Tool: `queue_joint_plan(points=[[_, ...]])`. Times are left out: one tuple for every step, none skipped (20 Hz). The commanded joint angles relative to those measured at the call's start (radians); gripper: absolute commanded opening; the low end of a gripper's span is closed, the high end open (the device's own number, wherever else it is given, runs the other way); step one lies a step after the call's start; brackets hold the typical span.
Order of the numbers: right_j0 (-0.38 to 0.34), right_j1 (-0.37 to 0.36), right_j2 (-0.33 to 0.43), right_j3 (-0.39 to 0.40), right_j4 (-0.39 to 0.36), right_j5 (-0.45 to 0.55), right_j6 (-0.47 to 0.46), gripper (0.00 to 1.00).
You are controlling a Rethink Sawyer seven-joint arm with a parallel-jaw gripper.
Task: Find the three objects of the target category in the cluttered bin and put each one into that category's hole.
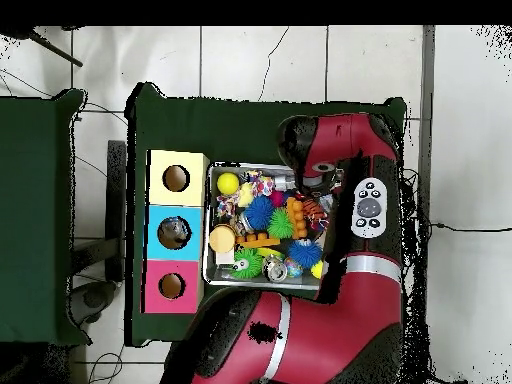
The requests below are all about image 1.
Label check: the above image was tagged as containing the clear plastic bottle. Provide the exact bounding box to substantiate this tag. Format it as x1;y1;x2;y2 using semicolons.
157;216;192;246

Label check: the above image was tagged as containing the wooden box with three holes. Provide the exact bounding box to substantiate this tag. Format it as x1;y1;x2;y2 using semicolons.
140;149;211;315

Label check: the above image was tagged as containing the plain blue spiky ball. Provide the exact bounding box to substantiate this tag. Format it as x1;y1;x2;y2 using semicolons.
244;195;275;231

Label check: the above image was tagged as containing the plain green spiky ball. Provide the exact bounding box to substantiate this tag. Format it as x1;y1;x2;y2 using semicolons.
266;206;295;240

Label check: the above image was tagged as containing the orange toy block with holes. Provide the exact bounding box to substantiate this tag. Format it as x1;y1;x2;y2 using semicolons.
235;232;281;249

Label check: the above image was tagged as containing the large yellow ball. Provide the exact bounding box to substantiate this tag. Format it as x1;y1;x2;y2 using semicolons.
216;172;241;197

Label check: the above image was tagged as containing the toy burger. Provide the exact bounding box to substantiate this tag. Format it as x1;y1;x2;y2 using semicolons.
208;223;237;254

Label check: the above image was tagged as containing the green spiky ball with eyes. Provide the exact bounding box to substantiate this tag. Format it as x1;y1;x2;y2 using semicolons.
230;247;264;280

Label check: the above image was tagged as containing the crushed printed soda can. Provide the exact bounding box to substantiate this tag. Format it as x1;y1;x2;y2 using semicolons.
261;254;288;283

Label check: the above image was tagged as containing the blue spiky ball with eyes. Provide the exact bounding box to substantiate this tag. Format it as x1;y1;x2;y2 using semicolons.
286;238;324;269

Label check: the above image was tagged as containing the dark green table cloth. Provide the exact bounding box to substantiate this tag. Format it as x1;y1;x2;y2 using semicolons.
125;81;409;349

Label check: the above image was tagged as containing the neighbouring green covered table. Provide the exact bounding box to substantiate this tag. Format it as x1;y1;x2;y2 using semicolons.
0;88;91;347

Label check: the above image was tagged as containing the black tripod leg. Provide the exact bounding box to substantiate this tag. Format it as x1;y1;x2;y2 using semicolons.
0;25;84;68

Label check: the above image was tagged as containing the shallow wire mesh bin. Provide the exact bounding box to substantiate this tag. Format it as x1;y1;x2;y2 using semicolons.
202;161;341;291

